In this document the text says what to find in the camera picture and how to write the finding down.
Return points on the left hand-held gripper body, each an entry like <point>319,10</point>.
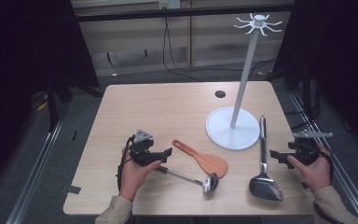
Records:
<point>143,154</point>

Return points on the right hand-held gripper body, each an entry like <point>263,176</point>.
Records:
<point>306,152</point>

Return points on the wooden rice spatula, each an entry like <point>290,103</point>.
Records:
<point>211,163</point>

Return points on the white rack stand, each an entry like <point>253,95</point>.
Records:
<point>223,130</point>

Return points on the person's right hand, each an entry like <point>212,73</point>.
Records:
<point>318,174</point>

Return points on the person's left hand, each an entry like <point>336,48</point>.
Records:
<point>132,179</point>

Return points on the black floor tape piece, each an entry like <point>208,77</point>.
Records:
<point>73,189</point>

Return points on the black curtain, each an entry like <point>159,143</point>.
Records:
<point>338,46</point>
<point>28,46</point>

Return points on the aluminium floor rail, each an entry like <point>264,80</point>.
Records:
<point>34,174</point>
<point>351,189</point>

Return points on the white wall socket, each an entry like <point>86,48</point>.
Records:
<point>169,4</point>

